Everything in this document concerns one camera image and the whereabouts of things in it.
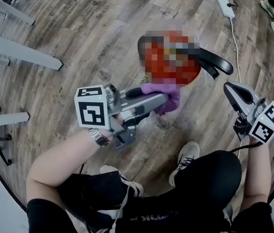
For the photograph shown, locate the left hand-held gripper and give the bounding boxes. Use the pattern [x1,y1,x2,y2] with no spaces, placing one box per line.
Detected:
[74,83,169,149]

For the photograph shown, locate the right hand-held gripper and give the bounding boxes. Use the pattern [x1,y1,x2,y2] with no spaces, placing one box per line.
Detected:
[223,82,274,145]

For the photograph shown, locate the purple cloth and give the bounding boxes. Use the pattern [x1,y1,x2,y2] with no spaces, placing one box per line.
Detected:
[140,83,182,116]

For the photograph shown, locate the red fire extinguisher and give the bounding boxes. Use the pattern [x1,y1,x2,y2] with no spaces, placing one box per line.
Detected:
[137,29,234,86]

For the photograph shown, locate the person's left forearm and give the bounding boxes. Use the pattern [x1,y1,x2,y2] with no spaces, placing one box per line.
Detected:
[26,127,115,203]

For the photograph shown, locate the person's right forearm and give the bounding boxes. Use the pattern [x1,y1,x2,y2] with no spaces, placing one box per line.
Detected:
[241,139,273,205]

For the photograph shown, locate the person's left hand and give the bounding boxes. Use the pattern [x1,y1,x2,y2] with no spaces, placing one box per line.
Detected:
[112,114,126,128]

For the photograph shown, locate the silver wristwatch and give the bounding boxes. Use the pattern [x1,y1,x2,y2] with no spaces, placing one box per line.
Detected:
[87,127,115,148]

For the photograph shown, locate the person's right shoe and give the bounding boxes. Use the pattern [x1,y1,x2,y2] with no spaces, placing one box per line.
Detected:
[168,141,201,188]

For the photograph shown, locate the person's shoe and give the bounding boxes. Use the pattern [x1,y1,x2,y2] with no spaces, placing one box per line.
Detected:
[168,141,201,188]
[100,165,144,196]

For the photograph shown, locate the person's left shoe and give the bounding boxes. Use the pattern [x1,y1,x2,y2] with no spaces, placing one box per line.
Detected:
[100,165,144,196]

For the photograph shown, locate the person's right leg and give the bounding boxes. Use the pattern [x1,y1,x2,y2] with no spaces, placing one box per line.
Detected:
[173,150,242,218]

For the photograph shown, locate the person's leg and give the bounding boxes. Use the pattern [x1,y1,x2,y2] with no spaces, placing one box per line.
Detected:
[56,173,142,228]
[173,150,242,218]

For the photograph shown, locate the white power strip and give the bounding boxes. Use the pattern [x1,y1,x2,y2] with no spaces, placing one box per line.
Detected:
[216,0,236,18]

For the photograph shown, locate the person's left leg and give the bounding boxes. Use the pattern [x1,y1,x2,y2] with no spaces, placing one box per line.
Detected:
[56,173,142,228]

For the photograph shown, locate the person's black shirt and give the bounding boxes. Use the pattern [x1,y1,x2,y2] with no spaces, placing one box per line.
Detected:
[26,198,274,233]

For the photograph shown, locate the white power cable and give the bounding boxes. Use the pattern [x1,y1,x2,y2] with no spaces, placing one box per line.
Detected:
[228,17,242,82]

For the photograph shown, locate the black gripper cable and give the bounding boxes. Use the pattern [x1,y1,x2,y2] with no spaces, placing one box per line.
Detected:
[229,141,261,154]

